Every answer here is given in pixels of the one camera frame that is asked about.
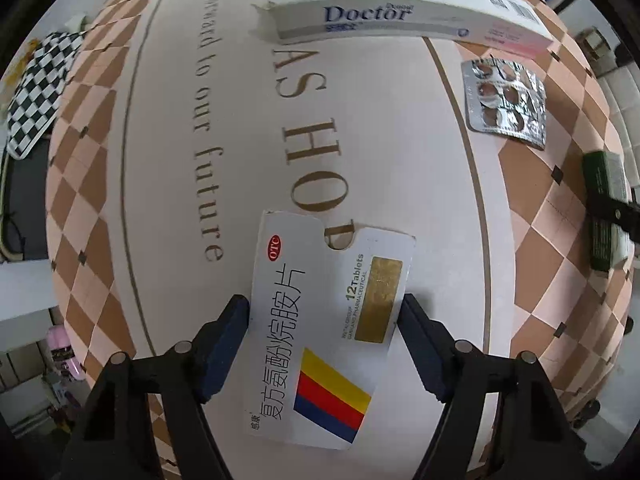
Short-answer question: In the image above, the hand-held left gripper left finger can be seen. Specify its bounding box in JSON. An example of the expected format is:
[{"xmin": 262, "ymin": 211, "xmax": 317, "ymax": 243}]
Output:
[{"xmin": 60, "ymin": 294, "xmax": 251, "ymax": 480}]

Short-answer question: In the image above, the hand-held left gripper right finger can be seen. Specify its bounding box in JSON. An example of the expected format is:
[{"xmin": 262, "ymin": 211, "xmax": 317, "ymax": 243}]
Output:
[{"xmin": 397, "ymin": 292, "xmax": 588, "ymax": 480}]

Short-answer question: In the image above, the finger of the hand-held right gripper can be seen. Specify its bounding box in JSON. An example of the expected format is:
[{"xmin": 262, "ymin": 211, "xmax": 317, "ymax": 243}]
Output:
[{"xmin": 585, "ymin": 192, "xmax": 640, "ymax": 243}]

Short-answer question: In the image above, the green printed box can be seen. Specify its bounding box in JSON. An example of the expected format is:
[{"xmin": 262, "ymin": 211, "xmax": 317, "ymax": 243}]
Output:
[{"xmin": 581, "ymin": 150, "xmax": 632, "ymax": 272}]

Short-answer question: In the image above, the white box with striped flag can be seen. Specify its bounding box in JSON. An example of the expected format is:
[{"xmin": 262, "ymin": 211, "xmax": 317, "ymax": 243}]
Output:
[{"xmin": 242, "ymin": 210, "xmax": 417, "ymax": 451}]

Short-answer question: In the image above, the small silver blister pack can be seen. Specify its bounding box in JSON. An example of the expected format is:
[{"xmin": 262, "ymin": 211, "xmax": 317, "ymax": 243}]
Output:
[{"xmin": 460, "ymin": 57, "xmax": 548, "ymax": 151}]

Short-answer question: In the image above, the diamond pattern tablecloth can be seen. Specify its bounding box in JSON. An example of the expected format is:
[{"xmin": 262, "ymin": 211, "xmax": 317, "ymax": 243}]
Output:
[{"xmin": 45, "ymin": 0, "xmax": 633, "ymax": 480}]

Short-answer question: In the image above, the black white checkered cloth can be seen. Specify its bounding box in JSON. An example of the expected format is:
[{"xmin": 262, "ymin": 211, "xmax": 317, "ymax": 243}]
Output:
[{"xmin": 4, "ymin": 30, "xmax": 86, "ymax": 161}]

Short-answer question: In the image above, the yellow plastic bag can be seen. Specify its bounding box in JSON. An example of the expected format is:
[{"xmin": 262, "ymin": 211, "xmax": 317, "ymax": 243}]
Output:
[{"xmin": 2, "ymin": 37, "xmax": 43, "ymax": 81}]

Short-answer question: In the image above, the white chair with black frame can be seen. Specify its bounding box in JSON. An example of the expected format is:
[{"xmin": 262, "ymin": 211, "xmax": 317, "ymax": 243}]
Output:
[{"xmin": 572, "ymin": 25, "xmax": 626, "ymax": 68}]

